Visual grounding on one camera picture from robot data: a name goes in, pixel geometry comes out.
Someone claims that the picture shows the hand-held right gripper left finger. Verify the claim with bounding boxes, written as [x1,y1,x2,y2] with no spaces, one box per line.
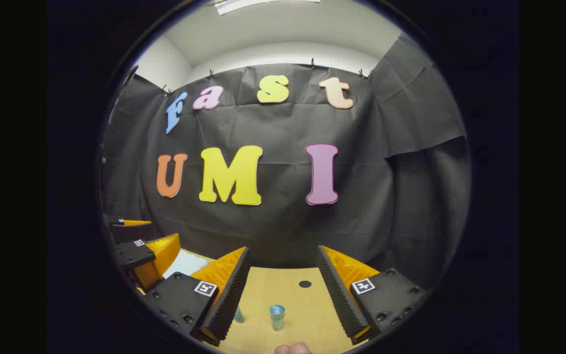
[144,246,252,347]

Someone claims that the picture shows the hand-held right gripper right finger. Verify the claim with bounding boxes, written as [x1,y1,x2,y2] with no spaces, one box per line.
[316,245,429,346]

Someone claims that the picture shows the light blue suitcase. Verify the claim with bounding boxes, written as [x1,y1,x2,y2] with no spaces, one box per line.
[163,248,212,281]

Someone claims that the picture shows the blue capped clear bottle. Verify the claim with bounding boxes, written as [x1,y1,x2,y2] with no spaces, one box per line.
[269,304,286,332]

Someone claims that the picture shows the black backdrop cloth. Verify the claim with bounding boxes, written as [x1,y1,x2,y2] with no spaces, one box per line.
[100,32,471,291]

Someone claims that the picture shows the white ceiling light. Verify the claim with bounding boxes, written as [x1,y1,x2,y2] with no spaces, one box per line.
[214,0,321,15]

